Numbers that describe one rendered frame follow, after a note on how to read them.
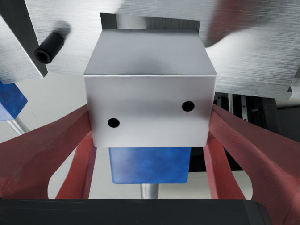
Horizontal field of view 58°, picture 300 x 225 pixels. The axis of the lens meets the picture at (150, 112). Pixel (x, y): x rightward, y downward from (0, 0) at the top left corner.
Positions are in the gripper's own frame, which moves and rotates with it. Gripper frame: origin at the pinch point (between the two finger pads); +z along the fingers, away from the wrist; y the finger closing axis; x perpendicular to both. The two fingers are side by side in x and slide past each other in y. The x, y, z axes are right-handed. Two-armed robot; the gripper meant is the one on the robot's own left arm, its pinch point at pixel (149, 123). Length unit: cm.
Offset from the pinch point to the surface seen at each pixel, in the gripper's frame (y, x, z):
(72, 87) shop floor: 41, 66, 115
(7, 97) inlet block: 13.4, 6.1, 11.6
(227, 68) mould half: -4.4, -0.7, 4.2
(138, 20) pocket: 0.7, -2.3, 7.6
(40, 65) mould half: 9.4, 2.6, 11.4
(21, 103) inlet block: 12.8, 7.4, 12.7
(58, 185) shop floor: 77, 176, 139
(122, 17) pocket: 1.8, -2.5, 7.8
